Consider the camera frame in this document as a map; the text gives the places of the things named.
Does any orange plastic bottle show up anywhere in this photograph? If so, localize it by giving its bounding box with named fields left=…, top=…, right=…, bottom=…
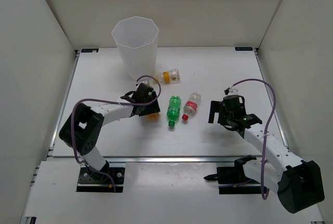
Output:
left=147, top=113, right=159, bottom=121

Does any green plastic bottle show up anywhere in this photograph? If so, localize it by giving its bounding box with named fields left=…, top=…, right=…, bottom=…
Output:
left=166, top=96, right=181, bottom=128

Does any clear bottle red label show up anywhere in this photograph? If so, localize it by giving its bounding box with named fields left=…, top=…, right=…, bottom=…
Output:
left=182, top=92, right=201, bottom=121

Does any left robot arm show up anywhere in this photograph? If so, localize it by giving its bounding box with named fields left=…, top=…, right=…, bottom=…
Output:
left=59, top=83, right=160, bottom=184

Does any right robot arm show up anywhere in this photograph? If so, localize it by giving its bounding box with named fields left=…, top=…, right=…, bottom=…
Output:
left=204, top=95, right=325, bottom=214

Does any white octagonal plastic bin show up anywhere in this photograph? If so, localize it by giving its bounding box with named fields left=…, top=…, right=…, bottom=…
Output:
left=111, top=16, right=159, bottom=79

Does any clear bottle yellow cap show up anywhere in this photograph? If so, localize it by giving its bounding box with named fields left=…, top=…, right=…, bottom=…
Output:
left=155, top=69, right=180, bottom=84

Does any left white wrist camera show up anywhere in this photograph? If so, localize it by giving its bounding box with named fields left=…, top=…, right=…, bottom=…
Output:
left=136, top=80, right=150, bottom=85

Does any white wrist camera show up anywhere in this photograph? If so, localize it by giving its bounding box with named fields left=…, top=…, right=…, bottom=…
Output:
left=136, top=80, right=150, bottom=85
left=224, top=87, right=238, bottom=96

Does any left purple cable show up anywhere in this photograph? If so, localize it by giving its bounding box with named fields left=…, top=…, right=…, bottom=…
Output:
left=70, top=75, right=162, bottom=191

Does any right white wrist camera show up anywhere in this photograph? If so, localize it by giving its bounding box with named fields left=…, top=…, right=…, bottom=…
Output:
left=224, top=87, right=238, bottom=96

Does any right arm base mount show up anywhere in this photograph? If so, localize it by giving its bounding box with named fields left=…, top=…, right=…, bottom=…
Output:
left=203, top=155, right=261, bottom=195

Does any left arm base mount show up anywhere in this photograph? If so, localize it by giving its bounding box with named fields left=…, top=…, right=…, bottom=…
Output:
left=76, top=165, right=125, bottom=193

